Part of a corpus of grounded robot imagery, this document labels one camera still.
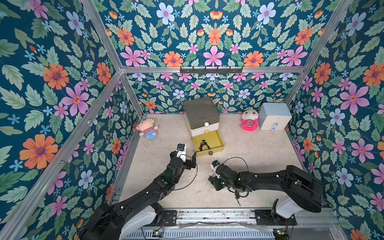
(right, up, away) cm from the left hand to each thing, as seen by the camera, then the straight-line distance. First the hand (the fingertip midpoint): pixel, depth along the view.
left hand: (190, 151), depth 82 cm
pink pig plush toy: (-30, +11, +20) cm, 37 cm away
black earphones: (+8, +2, +20) cm, 21 cm away
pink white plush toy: (+42, +18, +26) cm, 53 cm away
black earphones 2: (+26, -25, -2) cm, 36 cm away
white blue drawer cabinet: (+55, +20, +16) cm, 61 cm away
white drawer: (+7, +12, +12) cm, 18 cm away
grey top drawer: (+4, +25, +30) cm, 39 cm away
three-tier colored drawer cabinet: (+7, +17, +9) cm, 21 cm away
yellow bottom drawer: (+15, +5, +22) cm, 27 cm away
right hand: (+12, -19, +3) cm, 23 cm away
